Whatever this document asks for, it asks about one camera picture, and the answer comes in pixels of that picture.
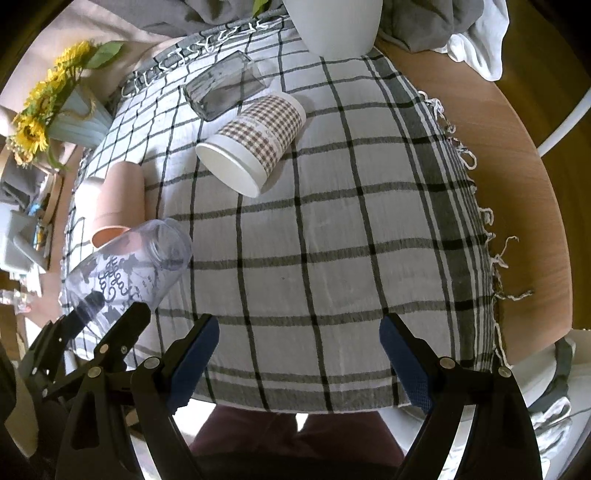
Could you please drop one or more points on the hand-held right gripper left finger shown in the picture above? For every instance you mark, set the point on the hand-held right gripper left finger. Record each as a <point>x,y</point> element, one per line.
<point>196,362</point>

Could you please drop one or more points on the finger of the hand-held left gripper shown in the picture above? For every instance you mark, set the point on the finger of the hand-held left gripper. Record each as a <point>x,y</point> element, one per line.
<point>122,334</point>
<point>69,325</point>

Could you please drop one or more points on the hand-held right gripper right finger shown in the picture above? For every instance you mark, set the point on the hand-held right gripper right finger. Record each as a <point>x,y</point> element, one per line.
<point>402,364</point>

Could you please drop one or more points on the clear printed plastic cup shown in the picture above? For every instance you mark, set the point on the clear printed plastic cup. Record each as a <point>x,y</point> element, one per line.
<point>138,258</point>

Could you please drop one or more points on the pink cup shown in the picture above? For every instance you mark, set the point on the pink cup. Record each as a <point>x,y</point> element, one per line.
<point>121,198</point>

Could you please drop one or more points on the checked paper cup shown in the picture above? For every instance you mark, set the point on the checked paper cup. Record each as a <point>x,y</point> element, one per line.
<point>258,134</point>

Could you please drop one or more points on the grey transparent glass cup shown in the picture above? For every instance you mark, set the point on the grey transparent glass cup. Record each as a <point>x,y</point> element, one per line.
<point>221,87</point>

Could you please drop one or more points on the white storage box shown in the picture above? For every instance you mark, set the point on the white storage box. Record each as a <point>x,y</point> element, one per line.
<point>18,240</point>

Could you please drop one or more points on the person's maroon trousers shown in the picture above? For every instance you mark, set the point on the person's maroon trousers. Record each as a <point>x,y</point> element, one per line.
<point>295,438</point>

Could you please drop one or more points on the checked tablecloth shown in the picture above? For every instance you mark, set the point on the checked tablecloth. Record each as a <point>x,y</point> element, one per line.
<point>332,240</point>

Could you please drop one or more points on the grey and white cloth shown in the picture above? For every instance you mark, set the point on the grey and white cloth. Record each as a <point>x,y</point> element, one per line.
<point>554,383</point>

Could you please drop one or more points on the light blue ribbed vase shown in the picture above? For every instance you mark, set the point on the light blue ribbed vase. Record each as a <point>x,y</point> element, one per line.
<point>81,122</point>

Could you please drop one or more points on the yellow sunflower bouquet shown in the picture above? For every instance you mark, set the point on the yellow sunflower bouquet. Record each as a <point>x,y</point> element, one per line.
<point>41,106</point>

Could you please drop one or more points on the beige cloth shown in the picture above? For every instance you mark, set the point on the beige cloth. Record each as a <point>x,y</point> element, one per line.
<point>106,23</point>

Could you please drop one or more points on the grey blanket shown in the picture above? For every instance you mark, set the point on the grey blanket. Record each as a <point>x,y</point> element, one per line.
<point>415,23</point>

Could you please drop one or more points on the white flower pot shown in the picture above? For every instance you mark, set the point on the white flower pot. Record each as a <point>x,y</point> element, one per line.
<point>334,27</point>

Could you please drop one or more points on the green plant leaf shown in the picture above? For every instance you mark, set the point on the green plant leaf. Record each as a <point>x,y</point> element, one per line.
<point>261,5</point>

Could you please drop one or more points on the white chair rail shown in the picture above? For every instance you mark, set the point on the white chair rail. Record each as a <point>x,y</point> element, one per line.
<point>570,122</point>

